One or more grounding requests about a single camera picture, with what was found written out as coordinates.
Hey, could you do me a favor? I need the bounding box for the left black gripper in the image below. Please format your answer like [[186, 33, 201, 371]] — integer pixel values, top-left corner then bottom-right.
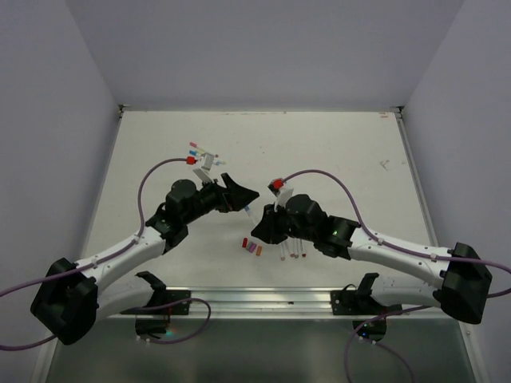
[[182, 172, 258, 224]]

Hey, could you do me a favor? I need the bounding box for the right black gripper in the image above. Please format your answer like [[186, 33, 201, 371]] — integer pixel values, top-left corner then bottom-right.
[[252, 199, 316, 243]]

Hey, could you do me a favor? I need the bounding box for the orange white pen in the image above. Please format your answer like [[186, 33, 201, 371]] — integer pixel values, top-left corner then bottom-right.
[[279, 243, 286, 261]]

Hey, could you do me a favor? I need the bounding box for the red capped white pen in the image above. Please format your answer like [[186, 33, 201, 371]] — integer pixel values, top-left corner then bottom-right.
[[300, 239, 307, 258]]

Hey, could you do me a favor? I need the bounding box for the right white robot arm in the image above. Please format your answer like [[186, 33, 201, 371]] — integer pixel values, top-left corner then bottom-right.
[[252, 194, 493, 324]]

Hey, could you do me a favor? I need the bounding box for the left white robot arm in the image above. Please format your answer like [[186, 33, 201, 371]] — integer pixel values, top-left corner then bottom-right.
[[30, 173, 259, 345]]

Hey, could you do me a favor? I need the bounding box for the pink capped white pen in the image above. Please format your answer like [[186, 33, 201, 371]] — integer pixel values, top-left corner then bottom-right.
[[189, 141, 208, 152]]

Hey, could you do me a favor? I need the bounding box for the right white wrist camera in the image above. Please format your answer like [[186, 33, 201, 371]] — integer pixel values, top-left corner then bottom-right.
[[268, 178, 294, 211]]

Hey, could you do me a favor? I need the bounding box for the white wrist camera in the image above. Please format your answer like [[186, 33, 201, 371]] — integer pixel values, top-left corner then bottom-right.
[[268, 178, 294, 211], [192, 153, 216, 184]]

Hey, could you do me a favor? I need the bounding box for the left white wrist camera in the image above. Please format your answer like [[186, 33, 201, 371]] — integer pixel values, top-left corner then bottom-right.
[[192, 153, 216, 184]]

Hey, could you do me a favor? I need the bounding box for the aluminium mounting rail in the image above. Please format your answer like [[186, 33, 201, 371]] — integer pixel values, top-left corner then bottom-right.
[[97, 277, 461, 321]]

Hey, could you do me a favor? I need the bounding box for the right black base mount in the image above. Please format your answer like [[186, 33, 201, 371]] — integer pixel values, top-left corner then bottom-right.
[[330, 273, 402, 342]]

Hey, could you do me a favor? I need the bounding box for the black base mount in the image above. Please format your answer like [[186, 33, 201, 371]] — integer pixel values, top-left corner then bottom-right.
[[330, 273, 402, 342], [118, 270, 192, 340]]

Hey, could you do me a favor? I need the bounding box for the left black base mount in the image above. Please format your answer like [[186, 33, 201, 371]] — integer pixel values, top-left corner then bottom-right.
[[118, 270, 192, 340]]

